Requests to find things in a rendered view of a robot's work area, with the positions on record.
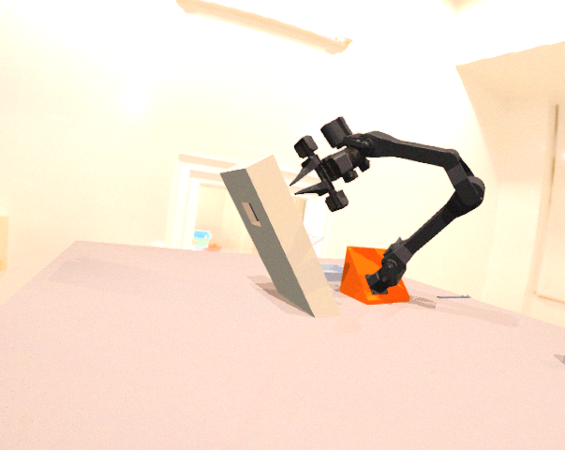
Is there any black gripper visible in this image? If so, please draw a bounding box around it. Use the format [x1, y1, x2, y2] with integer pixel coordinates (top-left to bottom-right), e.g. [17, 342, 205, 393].
[290, 135, 349, 212]

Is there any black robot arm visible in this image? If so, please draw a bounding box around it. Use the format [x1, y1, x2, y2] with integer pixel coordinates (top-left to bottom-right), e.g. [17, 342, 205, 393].
[320, 116, 485, 295]

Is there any tan flat panel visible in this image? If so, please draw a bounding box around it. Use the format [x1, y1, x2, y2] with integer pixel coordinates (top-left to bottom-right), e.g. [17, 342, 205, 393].
[219, 155, 342, 318]

